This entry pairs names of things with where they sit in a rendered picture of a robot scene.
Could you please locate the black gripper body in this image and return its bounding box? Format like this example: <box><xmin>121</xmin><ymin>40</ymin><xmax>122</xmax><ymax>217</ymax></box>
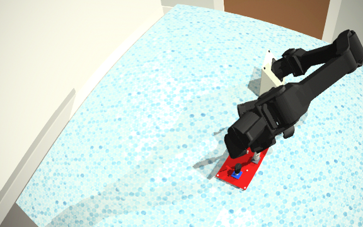
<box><xmin>224</xmin><ymin>118</ymin><xmax>295</xmax><ymax>159</ymax></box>

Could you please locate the red circuit board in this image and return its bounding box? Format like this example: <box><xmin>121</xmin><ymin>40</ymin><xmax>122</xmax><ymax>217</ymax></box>
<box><xmin>216</xmin><ymin>147</ymin><xmax>268</xmax><ymax>190</ymax></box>

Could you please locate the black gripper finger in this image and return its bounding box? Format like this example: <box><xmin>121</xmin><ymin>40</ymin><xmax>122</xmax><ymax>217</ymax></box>
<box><xmin>250</xmin><ymin>144</ymin><xmax>263</xmax><ymax>154</ymax></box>
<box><xmin>261</xmin><ymin>139</ymin><xmax>277</xmax><ymax>152</ymax></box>

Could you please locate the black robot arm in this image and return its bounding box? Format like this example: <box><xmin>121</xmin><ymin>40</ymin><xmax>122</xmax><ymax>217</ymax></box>
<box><xmin>228</xmin><ymin>30</ymin><xmax>363</xmax><ymax>150</ymax></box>

